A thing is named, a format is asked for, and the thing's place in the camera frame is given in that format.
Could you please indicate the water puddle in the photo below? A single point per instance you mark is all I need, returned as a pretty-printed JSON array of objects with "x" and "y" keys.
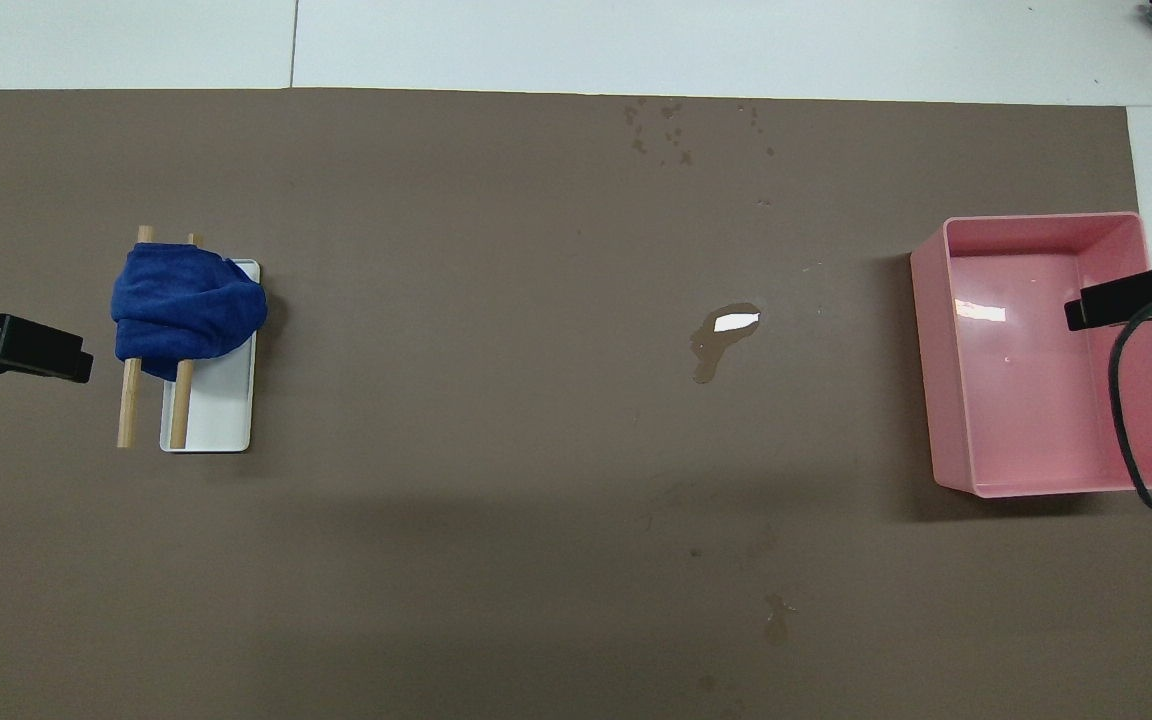
[{"x": 711, "y": 345}]

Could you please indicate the brown table mat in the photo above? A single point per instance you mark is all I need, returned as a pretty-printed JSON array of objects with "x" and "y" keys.
[{"x": 496, "y": 400}]

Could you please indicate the blue towel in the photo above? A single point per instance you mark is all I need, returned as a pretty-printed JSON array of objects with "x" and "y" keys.
[{"x": 186, "y": 310}]

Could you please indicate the pink plastic bin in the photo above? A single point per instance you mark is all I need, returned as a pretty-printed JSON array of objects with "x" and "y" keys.
[{"x": 1036, "y": 380}]

